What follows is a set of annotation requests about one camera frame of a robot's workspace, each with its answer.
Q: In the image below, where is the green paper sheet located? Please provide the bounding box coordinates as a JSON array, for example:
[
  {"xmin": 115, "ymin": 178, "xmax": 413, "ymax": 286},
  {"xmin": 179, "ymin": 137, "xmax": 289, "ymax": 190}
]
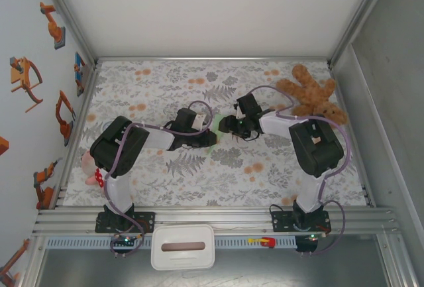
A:
[{"xmin": 207, "ymin": 113, "xmax": 227, "ymax": 155}]

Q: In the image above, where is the floral tablecloth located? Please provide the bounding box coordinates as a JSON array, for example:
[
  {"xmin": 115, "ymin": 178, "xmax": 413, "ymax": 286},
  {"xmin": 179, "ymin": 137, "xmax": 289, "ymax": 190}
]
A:
[{"xmin": 62, "ymin": 60, "xmax": 368, "ymax": 207}]

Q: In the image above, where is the brown teddy bear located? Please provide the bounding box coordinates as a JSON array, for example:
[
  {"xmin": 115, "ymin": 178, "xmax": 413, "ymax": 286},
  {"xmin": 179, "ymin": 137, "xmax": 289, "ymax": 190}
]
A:
[{"xmin": 276, "ymin": 64, "xmax": 349, "ymax": 127}]

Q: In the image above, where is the white tissue box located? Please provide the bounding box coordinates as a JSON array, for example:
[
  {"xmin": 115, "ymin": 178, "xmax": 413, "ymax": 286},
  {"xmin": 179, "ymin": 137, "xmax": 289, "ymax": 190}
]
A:
[{"xmin": 150, "ymin": 223, "xmax": 216, "ymax": 270}]

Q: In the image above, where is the pink plush toy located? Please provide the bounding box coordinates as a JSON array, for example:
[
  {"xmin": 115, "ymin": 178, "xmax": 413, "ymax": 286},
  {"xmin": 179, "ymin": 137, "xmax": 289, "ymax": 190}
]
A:
[{"xmin": 80, "ymin": 150, "xmax": 107, "ymax": 188}]

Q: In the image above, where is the small red yellow object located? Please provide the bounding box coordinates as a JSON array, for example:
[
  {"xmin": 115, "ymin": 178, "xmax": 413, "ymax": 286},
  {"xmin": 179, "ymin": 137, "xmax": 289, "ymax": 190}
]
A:
[{"xmin": 248, "ymin": 235, "xmax": 277, "ymax": 249}]

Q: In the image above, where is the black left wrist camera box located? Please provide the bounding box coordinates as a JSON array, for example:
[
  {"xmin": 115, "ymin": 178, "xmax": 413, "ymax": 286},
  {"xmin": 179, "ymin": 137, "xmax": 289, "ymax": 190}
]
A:
[{"xmin": 174, "ymin": 107, "xmax": 207, "ymax": 133}]

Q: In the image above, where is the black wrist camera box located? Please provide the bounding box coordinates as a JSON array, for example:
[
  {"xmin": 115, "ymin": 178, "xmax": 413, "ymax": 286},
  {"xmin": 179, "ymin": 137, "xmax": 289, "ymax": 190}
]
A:
[
  {"xmin": 174, "ymin": 107, "xmax": 207, "ymax": 133},
  {"xmin": 235, "ymin": 94, "xmax": 262, "ymax": 118}
]

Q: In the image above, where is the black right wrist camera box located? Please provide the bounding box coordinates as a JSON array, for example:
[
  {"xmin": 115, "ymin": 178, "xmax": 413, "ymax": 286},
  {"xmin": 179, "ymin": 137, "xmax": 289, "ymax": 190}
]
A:
[{"xmin": 235, "ymin": 94, "xmax": 262, "ymax": 118}]

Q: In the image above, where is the aluminium frame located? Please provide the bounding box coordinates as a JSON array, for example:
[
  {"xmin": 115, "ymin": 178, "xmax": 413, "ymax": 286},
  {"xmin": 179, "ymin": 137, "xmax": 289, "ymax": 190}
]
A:
[{"xmin": 31, "ymin": 0, "xmax": 421, "ymax": 287}]

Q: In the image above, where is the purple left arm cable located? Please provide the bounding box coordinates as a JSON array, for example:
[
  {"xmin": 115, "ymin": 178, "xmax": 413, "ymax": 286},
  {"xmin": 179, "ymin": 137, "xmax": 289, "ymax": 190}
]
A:
[{"xmin": 103, "ymin": 100, "xmax": 213, "ymax": 258}]

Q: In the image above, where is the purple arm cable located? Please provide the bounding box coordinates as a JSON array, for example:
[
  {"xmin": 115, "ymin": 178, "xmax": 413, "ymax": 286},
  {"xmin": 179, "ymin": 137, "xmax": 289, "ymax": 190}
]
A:
[
  {"xmin": 103, "ymin": 100, "xmax": 213, "ymax": 258},
  {"xmin": 237, "ymin": 85, "xmax": 352, "ymax": 257}
]

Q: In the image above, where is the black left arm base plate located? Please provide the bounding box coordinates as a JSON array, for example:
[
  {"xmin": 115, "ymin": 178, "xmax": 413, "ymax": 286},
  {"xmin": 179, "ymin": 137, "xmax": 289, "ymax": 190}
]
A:
[{"xmin": 95, "ymin": 211, "xmax": 156, "ymax": 234}]

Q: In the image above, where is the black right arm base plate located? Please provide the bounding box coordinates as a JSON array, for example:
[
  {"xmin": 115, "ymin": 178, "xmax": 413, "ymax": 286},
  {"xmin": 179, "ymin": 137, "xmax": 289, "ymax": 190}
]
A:
[{"xmin": 271, "ymin": 210, "xmax": 331, "ymax": 233}]

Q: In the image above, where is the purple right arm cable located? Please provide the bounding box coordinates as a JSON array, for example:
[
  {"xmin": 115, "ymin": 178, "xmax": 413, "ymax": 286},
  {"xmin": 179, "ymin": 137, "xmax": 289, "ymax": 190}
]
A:
[{"xmin": 237, "ymin": 85, "xmax": 352, "ymax": 257}]

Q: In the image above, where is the grey slotted cable tray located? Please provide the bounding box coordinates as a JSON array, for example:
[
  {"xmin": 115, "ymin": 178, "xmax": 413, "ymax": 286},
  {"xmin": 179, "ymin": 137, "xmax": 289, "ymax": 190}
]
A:
[{"xmin": 44, "ymin": 236, "xmax": 297, "ymax": 249}]

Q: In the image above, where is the blue orange wall sticker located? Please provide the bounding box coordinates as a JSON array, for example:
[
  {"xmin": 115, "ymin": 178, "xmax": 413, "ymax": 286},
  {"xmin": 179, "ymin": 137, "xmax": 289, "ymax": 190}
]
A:
[{"xmin": 73, "ymin": 51, "xmax": 87, "ymax": 97}]

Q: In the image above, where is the orange gripper wall sticker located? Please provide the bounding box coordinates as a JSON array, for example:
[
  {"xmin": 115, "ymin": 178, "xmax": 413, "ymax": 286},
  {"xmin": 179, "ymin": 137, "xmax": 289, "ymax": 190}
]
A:
[{"xmin": 9, "ymin": 56, "xmax": 44, "ymax": 113}]

